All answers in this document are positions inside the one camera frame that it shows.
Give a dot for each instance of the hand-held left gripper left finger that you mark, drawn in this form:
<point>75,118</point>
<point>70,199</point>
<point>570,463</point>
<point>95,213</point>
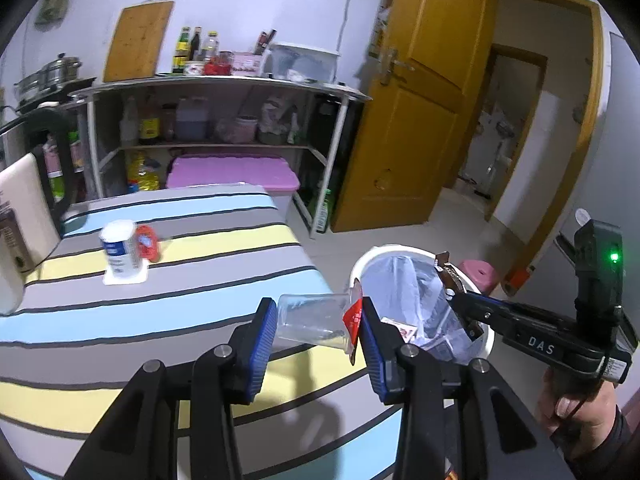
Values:
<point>260,347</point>

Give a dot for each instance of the pink red carton box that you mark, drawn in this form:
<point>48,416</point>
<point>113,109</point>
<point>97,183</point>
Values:
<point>400,331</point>

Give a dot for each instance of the wooden cutting board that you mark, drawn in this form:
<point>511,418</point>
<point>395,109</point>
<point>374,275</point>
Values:
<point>137,42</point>

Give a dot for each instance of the brown wrapper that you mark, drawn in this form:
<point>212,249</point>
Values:
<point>450,277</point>

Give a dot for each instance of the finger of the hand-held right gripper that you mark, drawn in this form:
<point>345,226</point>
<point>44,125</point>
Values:
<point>482,301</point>
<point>487,321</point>

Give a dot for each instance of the clear yellow capped bottle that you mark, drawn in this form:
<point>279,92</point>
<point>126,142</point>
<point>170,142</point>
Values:
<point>211,47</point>

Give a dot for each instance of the large plastic jug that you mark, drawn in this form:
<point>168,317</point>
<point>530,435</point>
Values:
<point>191,120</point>

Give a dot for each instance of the yellow cooking oil bottle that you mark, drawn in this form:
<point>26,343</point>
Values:
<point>142,175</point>

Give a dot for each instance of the wooden door frame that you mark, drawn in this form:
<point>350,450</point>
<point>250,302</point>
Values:
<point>585,110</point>

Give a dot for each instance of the person's right hand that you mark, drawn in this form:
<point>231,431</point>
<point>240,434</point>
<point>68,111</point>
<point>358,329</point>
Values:
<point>585,425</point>

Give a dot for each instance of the dark sauce bottle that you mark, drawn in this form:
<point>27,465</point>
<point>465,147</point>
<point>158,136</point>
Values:
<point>196,45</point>

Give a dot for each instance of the clear plastic cup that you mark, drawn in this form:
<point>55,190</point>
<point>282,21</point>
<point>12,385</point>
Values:
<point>310,317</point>

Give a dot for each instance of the pink plastic stool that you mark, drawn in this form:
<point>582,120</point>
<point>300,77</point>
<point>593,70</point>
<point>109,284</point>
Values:
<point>476,275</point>

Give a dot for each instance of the clear bin liner bag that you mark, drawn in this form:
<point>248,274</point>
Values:
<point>400,290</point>

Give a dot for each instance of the cream thermal jug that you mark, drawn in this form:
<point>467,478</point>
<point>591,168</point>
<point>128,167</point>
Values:
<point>27,195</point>

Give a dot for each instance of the bundle of plastic bags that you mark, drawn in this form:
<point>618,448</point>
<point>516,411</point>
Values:
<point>275,120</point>

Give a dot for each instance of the pink bucket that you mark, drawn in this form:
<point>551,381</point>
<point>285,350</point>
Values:
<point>245,130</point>

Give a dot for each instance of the yellow wooden door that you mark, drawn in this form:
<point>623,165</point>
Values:
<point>415,110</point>

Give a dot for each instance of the person's right forearm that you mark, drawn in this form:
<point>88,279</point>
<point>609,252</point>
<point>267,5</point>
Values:
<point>612,460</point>

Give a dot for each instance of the green glass bottle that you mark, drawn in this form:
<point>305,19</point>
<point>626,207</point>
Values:
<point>181,52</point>

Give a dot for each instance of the steel steamer pot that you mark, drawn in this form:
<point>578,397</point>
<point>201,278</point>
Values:
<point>62,71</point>

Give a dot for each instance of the brown soy sauce bottle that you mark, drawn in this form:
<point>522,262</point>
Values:
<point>149,127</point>

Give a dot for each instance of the striped tablecloth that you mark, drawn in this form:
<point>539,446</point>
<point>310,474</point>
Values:
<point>150,320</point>

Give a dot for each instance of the clear white lidded container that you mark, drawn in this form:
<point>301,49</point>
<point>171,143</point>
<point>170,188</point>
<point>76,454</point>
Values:
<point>302,62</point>

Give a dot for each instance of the green plastic bottle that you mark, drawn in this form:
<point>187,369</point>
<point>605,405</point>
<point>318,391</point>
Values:
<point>324,212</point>

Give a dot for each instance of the wall poster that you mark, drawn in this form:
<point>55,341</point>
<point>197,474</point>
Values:
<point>382,15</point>

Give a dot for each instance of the red jar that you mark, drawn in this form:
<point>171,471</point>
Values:
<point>217,66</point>

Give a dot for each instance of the steel lidded pot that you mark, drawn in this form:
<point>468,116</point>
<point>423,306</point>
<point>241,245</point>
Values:
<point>31,87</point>

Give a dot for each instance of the white trash bin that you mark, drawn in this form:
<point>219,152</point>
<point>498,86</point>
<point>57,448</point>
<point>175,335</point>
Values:
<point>362,265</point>

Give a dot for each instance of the white plastic bottle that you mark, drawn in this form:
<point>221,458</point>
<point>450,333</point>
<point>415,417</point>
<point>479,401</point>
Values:
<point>129,125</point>

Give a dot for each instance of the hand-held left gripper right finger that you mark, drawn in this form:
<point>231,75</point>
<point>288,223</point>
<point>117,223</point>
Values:
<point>376,357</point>

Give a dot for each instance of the wrapped tissue roll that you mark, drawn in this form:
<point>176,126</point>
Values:
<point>120,250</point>

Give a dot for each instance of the pink lidded storage box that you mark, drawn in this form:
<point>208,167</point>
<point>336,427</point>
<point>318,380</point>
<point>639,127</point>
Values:
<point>230,172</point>

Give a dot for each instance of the red foil packet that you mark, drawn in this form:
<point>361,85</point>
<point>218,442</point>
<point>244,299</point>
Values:
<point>354,322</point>

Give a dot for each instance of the white metal shelf unit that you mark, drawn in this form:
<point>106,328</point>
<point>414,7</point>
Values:
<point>225,82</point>

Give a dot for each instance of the orange plastic item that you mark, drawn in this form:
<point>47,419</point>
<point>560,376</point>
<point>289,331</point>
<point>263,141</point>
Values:
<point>517,280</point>

